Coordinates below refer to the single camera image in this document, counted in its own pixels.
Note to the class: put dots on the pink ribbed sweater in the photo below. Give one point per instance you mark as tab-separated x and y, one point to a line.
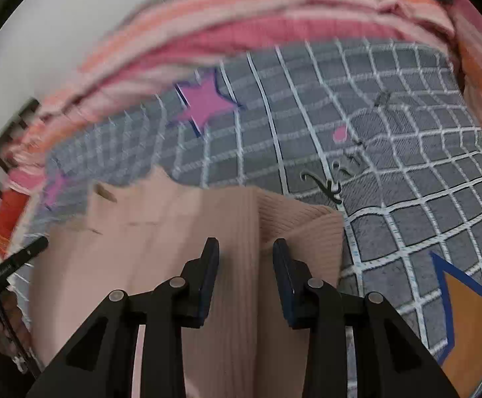
245	290

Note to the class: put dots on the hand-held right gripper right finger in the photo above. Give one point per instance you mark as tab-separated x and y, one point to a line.
284	273

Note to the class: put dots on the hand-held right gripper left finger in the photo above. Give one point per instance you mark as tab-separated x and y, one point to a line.
208	273

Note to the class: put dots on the person's left hand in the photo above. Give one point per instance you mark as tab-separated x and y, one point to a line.
7	336

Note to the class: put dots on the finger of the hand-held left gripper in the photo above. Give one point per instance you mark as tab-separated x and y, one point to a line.
25	257

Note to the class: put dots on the pink striped quilt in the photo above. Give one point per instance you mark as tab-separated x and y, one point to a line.
224	20

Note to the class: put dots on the grey checked star blanket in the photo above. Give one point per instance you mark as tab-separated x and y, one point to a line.
390	174

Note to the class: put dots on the red embroidered pillow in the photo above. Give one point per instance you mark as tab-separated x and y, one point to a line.
9	219

